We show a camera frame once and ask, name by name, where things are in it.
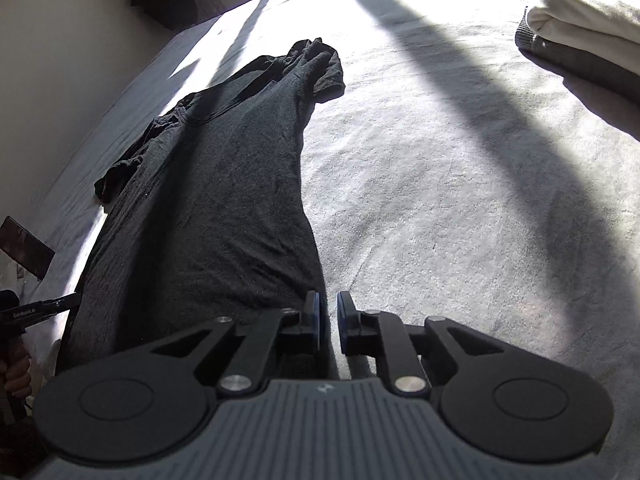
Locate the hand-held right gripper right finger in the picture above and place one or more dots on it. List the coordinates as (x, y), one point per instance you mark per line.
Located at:
(343, 321)

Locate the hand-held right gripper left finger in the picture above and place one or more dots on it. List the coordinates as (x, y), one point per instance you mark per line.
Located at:
(314, 322)

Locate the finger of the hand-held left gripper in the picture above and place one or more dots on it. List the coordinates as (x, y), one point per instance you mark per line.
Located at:
(57, 305)

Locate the black t-shirt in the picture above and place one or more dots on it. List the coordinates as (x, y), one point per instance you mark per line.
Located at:
(210, 210)

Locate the person's left hand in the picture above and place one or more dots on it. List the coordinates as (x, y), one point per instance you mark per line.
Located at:
(17, 370)

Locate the white bed blanket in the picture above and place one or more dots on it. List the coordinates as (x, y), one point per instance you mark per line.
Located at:
(450, 185)

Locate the folded grey garment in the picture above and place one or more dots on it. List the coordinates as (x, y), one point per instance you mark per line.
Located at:
(560, 55)

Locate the folded cream garment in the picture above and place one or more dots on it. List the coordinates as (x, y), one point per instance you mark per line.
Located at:
(590, 10)

